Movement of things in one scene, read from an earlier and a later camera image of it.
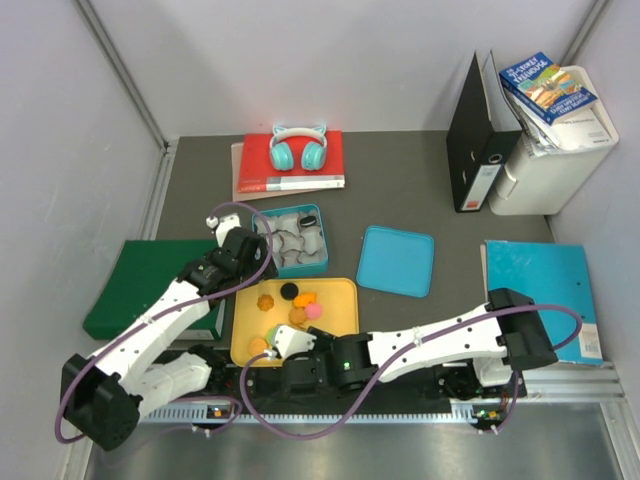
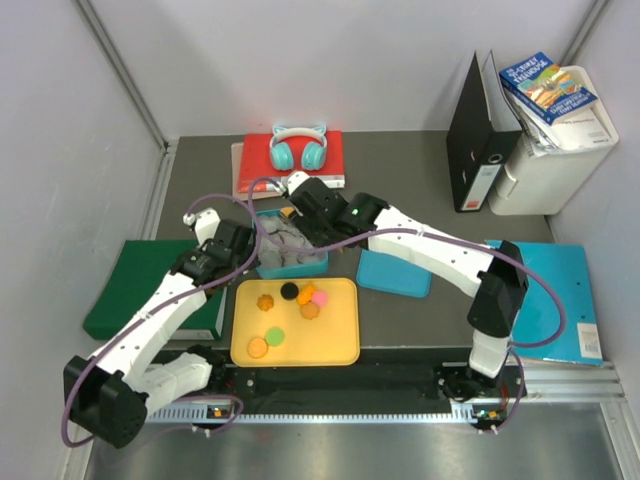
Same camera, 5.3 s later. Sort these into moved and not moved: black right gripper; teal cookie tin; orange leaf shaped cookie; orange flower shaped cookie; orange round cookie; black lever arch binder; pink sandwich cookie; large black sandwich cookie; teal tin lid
Moved: pink sandwich cookie; orange leaf shaped cookie; black right gripper
Not moved: orange flower shaped cookie; teal tin lid; teal cookie tin; black lever arch binder; large black sandwich cookie; orange round cookie
